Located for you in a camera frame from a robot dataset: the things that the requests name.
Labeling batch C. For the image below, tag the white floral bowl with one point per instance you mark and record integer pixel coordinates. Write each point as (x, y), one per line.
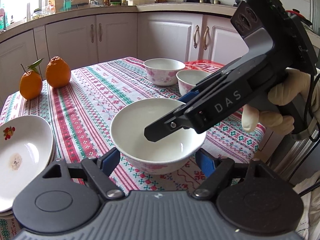
(162, 72)
(164, 156)
(188, 78)

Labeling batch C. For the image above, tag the bumpy orange without leaf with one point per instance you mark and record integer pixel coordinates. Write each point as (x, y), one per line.
(58, 73)

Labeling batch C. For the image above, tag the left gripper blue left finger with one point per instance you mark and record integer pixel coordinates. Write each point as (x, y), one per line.
(109, 161)

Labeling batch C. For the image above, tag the patterned red green tablecloth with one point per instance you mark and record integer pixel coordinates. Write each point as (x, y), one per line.
(80, 115)

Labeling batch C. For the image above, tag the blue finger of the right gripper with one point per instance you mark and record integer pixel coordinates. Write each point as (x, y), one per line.
(167, 124)
(189, 96)

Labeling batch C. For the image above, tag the teal canister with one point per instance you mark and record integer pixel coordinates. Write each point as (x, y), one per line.
(67, 4)

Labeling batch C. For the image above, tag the orange with leaf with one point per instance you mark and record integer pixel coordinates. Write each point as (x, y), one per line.
(31, 81)

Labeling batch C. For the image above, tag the white kitchen cabinets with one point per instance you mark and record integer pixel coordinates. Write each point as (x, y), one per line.
(88, 40)

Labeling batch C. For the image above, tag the right hand cream glove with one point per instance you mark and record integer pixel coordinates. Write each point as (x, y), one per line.
(297, 83)

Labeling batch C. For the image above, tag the red gift box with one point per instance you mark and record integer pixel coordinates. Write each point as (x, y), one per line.
(204, 65)

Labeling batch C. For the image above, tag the white stained plate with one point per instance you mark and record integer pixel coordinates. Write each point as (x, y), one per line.
(26, 127)

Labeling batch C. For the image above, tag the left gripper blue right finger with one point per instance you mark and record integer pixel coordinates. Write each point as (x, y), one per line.
(206, 162)

